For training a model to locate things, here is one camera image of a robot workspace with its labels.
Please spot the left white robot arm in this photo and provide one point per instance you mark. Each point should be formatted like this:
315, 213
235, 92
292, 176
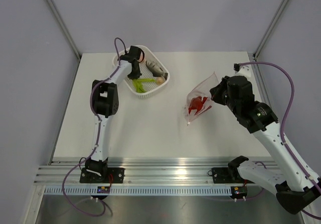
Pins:
104, 104

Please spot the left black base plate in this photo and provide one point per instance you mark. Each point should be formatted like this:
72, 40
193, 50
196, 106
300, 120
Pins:
110, 174

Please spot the clear zip top bag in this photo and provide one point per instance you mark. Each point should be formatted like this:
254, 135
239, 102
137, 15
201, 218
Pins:
203, 90

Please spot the left aluminium frame post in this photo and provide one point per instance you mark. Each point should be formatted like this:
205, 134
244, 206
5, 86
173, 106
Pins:
63, 28

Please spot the right small circuit board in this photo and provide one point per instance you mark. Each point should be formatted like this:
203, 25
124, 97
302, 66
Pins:
239, 192

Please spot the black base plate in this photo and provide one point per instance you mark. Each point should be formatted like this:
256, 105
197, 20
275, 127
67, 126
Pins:
110, 174
221, 175

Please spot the small circuit board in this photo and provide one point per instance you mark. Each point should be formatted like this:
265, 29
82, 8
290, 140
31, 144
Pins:
103, 189
239, 192

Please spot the white plastic basket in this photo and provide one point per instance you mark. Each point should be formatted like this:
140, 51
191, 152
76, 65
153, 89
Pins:
151, 88

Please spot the right aluminium frame post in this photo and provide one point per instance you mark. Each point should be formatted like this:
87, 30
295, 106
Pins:
271, 27

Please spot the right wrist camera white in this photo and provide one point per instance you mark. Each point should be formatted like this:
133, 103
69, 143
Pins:
241, 70

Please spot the red toy lobster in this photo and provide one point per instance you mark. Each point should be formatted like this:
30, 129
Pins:
197, 104

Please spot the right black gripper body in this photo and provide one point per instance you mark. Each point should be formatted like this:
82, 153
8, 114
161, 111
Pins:
231, 103

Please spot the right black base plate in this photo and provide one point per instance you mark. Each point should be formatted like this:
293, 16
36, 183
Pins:
221, 175

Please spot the grey toy fish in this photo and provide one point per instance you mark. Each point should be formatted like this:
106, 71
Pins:
156, 70

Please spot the green toy leek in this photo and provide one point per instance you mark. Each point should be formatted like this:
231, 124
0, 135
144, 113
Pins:
138, 84

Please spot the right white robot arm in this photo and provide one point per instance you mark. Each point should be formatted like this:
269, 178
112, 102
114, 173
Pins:
298, 186

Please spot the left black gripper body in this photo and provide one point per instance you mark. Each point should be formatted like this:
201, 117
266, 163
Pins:
135, 74

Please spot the aluminium mounting rail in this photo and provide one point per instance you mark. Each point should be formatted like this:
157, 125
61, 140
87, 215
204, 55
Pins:
138, 171

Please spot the white slotted cable duct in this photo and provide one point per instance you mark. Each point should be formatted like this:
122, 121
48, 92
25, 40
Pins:
143, 190

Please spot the aluminium frame post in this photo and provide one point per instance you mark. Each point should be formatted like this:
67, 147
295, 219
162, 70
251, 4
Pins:
63, 28
271, 27

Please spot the left small circuit board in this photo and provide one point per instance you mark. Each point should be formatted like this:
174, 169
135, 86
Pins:
103, 189

